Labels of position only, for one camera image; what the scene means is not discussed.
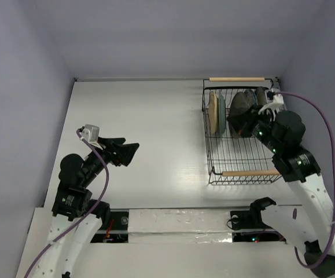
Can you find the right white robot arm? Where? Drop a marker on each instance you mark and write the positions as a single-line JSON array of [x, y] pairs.
[[282, 135]]

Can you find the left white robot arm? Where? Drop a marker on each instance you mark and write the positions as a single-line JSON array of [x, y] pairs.
[[76, 216]]

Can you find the grey reindeer plate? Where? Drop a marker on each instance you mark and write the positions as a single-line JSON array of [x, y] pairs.
[[241, 107]]

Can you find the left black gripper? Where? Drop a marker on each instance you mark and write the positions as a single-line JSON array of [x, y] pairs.
[[126, 150]]

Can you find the black wire dish rack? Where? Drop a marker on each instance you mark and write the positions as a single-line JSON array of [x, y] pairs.
[[235, 161]]

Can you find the dark grey rimmed plate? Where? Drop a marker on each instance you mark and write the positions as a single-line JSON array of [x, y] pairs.
[[261, 97]]

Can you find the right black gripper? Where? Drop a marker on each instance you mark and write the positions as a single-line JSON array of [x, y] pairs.
[[245, 120]]

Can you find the teal plate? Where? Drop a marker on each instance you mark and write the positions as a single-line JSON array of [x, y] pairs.
[[221, 113]]

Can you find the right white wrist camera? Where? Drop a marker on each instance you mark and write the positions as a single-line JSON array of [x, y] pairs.
[[276, 101]]

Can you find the beige bird pattern plate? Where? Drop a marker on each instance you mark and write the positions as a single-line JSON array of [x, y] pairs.
[[213, 112]]

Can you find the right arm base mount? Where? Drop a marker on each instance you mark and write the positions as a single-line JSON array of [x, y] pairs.
[[242, 219]]

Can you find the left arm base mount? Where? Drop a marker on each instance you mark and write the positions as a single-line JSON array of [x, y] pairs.
[[115, 230]]

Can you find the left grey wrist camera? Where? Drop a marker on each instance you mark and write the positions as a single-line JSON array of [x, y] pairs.
[[90, 133]]

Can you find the blue floral plate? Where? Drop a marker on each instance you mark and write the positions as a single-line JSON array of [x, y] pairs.
[[250, 97]]

